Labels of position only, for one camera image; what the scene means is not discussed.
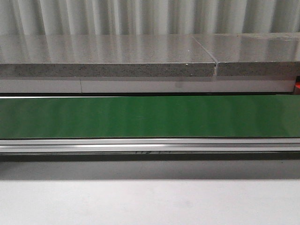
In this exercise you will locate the green conveyor belt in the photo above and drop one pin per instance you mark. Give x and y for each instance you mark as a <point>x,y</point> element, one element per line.
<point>150,116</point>

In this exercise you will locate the grey speckled stone slab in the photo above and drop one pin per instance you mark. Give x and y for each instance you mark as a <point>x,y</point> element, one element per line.
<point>103,56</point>
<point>272,54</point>

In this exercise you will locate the grey speckled stone slab left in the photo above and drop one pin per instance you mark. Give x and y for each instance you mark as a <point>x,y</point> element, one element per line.
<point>103,56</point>

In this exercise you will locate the grey speckled stone slab right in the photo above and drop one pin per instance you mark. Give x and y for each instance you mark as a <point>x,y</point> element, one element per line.
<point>272,54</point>

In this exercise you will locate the white corrugated curtain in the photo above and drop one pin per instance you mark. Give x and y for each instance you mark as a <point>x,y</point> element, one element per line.
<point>121,17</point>

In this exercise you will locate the aluminium conveyor side rail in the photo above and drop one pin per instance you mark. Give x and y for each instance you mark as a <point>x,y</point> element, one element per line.
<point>148,145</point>

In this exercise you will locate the white panel under slab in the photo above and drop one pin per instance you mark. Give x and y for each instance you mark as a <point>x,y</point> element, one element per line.
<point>147,85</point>

